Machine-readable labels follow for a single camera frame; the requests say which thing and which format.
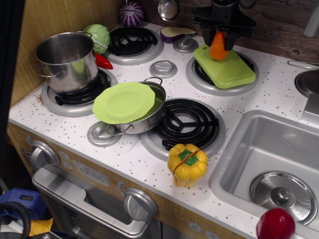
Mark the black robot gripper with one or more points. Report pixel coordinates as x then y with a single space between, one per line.
225 16

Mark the orange toy carrot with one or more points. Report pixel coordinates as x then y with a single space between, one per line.
217 48

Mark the green plastic cutting board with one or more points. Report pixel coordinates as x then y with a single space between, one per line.
225 68

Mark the back grey stove knob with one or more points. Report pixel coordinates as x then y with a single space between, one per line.
185 44

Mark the grey stove knob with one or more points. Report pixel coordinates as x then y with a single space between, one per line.
102 134
185 44
163 69

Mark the back right black burner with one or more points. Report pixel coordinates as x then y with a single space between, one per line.
199 72

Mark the black burner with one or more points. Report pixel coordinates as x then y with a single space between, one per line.
187 122
87 94
199 72
131 40

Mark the purple toy eggplant slice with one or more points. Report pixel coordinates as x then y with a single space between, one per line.
170 34

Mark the hanging steel ladle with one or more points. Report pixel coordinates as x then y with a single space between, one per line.
168 9

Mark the centre grey stove knob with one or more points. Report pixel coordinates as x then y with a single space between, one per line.
163 69

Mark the front right black burner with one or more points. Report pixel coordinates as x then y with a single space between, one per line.
187 122

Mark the purple toy onion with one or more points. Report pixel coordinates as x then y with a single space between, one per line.
131 14

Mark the back left black burner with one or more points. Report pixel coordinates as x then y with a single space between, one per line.
131 40

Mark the grey toy faucet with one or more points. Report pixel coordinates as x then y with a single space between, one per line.
312 25

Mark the steel pan at right edge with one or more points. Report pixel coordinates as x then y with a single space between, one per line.
307 82

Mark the shallow steel pan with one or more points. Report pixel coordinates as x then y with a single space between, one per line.
151 119

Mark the grey sink basin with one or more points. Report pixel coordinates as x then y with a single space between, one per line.
265 142

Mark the light green plastic plate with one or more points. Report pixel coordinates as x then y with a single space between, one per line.
124 103

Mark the green toy cabbage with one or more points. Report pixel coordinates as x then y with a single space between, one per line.
100 36

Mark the red toy chili pepper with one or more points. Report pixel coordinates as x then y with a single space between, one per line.
103 62

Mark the front left black burner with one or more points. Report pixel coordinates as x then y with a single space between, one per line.
87 94

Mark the yellow toy bell pepper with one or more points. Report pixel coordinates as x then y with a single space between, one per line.
187 163

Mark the tall steel stock pot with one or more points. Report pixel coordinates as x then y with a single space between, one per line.
68 62

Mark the front grey stove knob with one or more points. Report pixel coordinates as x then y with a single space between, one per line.
102 134

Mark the steel pot lid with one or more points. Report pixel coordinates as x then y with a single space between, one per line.
279 189

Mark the right oven dial knob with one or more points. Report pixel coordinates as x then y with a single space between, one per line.
139 206

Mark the oven dial knob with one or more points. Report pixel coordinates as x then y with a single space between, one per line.
139 206
42 155

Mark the red toy apple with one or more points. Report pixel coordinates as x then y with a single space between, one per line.
276 224

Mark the left oven dial knob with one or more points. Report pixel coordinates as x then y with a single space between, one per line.
42 155

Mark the blue plastic device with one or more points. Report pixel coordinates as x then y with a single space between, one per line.
31 200

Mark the yellow cloth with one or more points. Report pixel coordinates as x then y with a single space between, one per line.
40 226

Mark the grey oven door handle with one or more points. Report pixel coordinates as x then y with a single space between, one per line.
87 212

